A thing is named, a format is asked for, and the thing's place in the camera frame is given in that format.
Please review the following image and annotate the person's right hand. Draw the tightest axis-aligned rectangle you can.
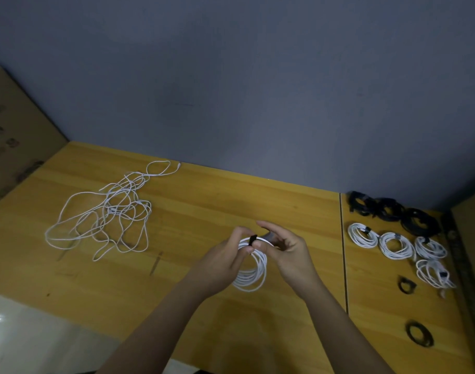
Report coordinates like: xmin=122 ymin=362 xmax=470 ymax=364
xmin=253 ymin=221 xmax=326 ymax=301

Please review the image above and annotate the person's left hand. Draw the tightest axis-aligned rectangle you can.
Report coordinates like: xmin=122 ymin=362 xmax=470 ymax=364
xmin=184 ymin=225 xmax=259 ymax=298

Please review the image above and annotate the single white cable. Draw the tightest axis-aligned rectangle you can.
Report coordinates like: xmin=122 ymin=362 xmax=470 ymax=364
xmin=346 ymin=222 xmax=381 ymax=251
xmin=377 ymin=231 xmax=417 ymax=262
xmin=413 ymin=236 xmax=450 ymax=262
xmin=231 ymin=235 xmax=274 ymax=293
xmin=414 ymin=258 xmax=457 ymax=292

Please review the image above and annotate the tangle of white cables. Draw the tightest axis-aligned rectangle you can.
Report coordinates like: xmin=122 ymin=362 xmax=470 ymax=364
xmin=44 ymin=159 xmax=182 ymax=263

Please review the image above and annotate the group of black cable ties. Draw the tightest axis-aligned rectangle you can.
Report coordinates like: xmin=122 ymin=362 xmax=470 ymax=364
xmin=397 ymin=275 xmax=436 ymax=348

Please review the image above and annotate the person's left forearm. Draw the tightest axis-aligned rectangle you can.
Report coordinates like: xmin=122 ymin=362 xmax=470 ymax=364
xmin=96 ymin=280 xmax=217 ymax=374

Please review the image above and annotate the person's right forearm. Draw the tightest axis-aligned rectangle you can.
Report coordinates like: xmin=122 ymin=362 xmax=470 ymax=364
xmin=301 ymin=283 xmax=396 ymax=374

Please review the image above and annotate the cardboard box with black print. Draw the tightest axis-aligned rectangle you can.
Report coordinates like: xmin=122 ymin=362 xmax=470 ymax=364
xmin=440 ymin=186 xmax=475 ymax=374

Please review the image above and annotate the plain brown cardboard box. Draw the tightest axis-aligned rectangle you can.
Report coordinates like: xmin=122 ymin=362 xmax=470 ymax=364
xmin=0 ymin=61 xmax=69 ymax=209

